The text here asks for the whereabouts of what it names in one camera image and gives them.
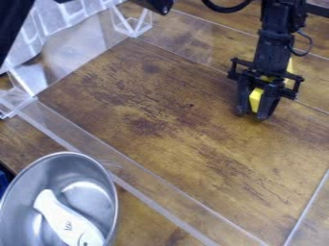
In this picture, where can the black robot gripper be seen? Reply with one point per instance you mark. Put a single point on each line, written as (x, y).
(272, 51)

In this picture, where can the yellow butter block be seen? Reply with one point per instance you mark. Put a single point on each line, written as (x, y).
(254, 97)

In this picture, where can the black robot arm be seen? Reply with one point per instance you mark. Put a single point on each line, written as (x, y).
(283, 17)

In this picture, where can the clear acrylic barrier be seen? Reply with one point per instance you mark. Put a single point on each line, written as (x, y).
(205, 178)

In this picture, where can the silver metal bowl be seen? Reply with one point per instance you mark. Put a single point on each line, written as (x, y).
(82, 187)

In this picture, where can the grey brick pattern cloth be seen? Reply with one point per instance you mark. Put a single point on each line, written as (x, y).
(28, 21)

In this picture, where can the white wooden fish toy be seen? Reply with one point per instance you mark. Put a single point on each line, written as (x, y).
(73, 229)

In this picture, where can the blue object at edge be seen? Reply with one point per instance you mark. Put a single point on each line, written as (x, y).
(2, 183)

